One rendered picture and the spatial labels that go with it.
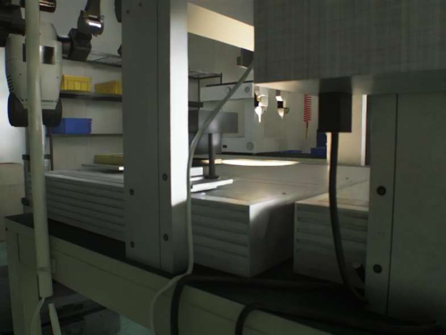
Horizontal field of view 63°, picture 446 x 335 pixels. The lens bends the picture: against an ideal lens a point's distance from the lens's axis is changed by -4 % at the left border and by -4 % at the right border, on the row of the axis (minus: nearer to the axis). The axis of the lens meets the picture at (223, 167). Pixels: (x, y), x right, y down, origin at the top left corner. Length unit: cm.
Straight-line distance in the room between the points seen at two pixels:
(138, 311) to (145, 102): 31
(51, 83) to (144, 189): 136
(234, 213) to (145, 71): 24
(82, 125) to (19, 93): 217
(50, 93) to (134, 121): 131
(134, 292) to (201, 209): 17
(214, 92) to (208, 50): 228
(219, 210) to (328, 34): 29
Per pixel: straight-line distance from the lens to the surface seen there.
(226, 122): 62
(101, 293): 69
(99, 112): 463
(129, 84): 59
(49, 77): 188
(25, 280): 100
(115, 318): 190
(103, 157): 98
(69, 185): 81
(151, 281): 57
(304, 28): 31
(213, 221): 52
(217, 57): 616
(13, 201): 380
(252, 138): 354
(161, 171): 53
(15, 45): 187
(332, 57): 29
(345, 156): 118
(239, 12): 66
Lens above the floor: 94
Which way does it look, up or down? 5 degrees down
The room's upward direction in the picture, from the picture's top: straight up
